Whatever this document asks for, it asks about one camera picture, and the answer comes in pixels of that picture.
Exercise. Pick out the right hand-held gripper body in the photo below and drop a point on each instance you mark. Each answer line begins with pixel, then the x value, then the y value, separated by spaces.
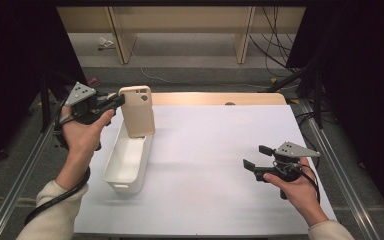
pixel 295 151

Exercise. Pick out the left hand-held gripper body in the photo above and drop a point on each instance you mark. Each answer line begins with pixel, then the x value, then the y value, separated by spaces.
pixel 80 95

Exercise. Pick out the beige phone case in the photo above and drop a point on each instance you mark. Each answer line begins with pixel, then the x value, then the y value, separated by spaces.
pixel 136 113

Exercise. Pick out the white plastic storage box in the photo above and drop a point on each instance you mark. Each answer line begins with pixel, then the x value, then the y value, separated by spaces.
pixel 126 166

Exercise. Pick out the person's left hand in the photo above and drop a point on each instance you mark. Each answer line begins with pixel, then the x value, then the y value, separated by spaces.
pixel 80 136

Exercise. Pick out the person's right hand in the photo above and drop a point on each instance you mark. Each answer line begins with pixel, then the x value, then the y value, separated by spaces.
pixel 300 196

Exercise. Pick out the pink object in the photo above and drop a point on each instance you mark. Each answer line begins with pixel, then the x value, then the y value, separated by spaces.
pixel 94 81

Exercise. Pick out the white table sheet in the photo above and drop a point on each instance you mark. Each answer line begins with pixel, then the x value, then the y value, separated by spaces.
pixel 213 166

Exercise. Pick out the crumpled white paper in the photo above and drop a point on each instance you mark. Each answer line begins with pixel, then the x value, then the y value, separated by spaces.
pixel 105 42

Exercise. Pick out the black curtain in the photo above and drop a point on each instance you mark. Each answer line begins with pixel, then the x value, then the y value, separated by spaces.
pixel 363 83
pixel 13 66

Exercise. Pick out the light wooden table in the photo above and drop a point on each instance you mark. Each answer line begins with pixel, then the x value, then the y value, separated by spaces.
pixel 213 98

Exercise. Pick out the wooden shelf unit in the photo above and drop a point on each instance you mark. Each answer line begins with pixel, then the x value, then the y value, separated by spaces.
pixel 180 20

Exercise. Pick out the metal floor rail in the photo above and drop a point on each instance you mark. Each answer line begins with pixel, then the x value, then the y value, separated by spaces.
pixel 23 180
pixel 340 173

